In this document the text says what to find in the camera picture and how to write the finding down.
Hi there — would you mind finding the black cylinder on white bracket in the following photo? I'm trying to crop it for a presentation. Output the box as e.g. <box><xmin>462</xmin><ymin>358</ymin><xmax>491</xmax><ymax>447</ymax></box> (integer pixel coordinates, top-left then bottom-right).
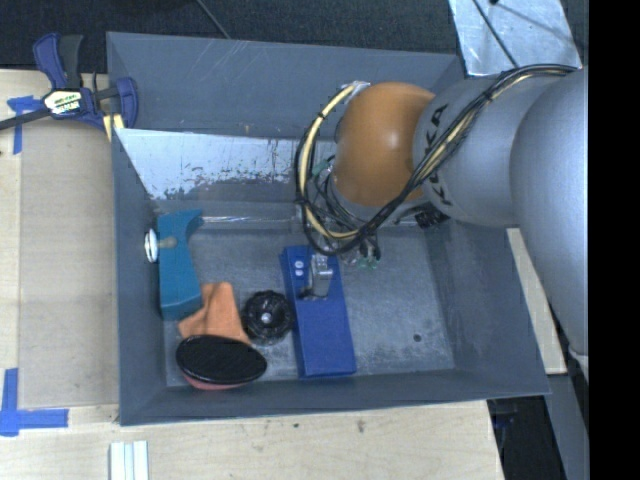
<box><xmin>413</xmin><ymin>206</ymin><xmax>450</xmax><ymax>230</ymax></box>

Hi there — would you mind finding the orange cloth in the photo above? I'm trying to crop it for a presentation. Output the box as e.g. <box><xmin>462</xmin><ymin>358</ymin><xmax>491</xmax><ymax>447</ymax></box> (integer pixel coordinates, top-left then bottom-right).
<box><xmin>177</xmin><ymin>281</ymin><xmax>252</xmax><ymax>347</ymax></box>

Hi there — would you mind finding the teal flat block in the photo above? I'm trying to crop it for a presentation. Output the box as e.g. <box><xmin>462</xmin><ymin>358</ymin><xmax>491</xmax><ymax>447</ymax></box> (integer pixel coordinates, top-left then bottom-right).
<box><xmin>155</xmin><ymin>209</ymin><xmax>205</xmax><ymax>322</ymax></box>

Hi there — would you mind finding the blue flat block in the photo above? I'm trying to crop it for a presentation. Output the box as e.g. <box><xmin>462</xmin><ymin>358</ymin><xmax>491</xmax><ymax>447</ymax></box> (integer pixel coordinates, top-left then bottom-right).
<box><xmin>278</xmin><ymin>245</ymin><xmax>358</xmax><ymax>380</ymax></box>

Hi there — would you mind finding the grey metal bin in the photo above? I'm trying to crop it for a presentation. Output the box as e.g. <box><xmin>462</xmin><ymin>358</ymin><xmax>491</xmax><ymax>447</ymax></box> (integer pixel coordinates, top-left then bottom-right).
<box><xmin>104</xmin><ymin>31</ymin><xmax>553</xmax><ymax>427</ymax></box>

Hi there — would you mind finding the white round cap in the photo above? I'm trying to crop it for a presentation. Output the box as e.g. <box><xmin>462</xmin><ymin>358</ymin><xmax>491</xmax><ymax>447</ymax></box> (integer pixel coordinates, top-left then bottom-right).
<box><xmin>143</xmin><ymin>228</ymin><xmax>161</xmax><ymax>265</ymax></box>

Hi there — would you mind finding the black ribbed round knob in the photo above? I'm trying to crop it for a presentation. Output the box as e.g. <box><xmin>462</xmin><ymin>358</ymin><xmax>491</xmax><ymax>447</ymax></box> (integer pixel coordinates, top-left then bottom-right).
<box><xmin>240</xmin><ymin>290</ymin><xmax>296</xmax><ymax>346</ymax></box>

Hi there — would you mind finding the black and red oval disc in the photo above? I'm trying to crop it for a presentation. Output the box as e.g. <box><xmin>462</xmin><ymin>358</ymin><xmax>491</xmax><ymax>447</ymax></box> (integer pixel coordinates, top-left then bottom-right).
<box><xmin>174</xmin><ymin>334</ymin><xmax>269</xmax><ymax>392</ymax></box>

